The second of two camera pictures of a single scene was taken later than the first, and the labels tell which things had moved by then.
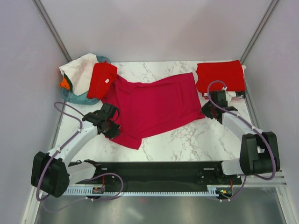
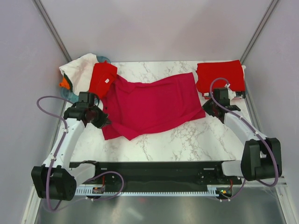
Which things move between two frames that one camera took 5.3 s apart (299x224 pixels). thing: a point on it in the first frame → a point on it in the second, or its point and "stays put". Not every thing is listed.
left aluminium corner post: (44, 14) stays put
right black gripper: (204, 109) stays put
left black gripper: (115, 132) → (103, 122)
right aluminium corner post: (265, 19) stays put
